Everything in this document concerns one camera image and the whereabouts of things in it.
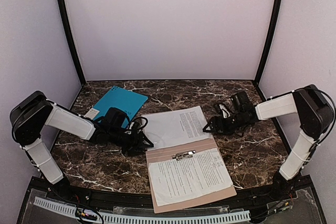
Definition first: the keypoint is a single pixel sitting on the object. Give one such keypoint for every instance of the tan folder metal clip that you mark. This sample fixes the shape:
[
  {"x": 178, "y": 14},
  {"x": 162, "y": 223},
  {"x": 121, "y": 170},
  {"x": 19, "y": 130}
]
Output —
[{"x": 183, "y": 155}]

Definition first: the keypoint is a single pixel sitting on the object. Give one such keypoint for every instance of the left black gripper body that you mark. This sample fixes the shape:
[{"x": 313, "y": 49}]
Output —
[{"x": 135, "y": 141}]

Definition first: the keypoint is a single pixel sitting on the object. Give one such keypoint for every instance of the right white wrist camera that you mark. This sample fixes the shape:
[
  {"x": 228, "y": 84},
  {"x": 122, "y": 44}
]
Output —
[{"x": 222, "y": 110}]

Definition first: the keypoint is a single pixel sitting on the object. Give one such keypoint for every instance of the tan brown folder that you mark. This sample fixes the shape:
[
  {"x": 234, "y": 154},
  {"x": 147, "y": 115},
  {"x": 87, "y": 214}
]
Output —
[{"x": 166, "y": 153}]

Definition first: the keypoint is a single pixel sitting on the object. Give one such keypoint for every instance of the white slotted cable duct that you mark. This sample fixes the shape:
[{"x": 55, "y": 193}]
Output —
[{"x": 87, "y": 215}]

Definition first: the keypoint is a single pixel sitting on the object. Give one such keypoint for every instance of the printed paper sheet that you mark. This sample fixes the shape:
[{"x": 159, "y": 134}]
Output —
[
  {"x": 190, "y": 182},
  {"x": 174, "y": 128}
]

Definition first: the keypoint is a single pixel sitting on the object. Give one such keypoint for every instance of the black frame post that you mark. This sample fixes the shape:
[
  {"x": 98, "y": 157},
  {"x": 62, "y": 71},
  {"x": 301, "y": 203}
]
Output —
[
  {"x": 268, "y": 41},
  {"x": 70, "y": 41}
]

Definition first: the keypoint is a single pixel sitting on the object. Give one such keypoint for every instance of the black front rail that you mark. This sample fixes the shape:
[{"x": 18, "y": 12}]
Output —
[{"x": 299, "y": 206}]

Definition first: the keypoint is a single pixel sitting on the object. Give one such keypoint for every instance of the left black frame post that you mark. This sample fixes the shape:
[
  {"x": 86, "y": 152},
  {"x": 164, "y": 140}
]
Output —
[{"x": 70, "y": 41}]

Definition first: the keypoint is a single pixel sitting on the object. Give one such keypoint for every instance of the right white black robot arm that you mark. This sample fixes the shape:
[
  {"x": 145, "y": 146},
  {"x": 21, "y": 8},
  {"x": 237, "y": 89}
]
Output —
[{"x": 308, "y": 109}]

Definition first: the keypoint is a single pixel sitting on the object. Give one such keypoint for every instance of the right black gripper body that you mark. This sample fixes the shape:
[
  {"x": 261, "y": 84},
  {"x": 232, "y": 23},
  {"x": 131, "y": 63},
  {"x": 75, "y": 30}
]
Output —
[{"x": 219, "y": 124}]

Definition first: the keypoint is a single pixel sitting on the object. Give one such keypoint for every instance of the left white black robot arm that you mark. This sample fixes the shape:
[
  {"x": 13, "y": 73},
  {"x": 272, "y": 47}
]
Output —
[{"x": 36, "y": 112}]

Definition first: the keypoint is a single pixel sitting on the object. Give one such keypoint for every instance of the teal folder with black inside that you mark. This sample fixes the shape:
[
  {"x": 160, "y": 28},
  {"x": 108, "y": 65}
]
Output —
[{"x": 122, "y": 99}]

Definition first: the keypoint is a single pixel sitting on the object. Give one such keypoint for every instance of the right black frame post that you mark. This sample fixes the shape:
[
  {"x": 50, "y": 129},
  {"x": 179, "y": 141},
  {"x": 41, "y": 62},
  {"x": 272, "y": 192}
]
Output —
[{"x": 268, "y": 41}]

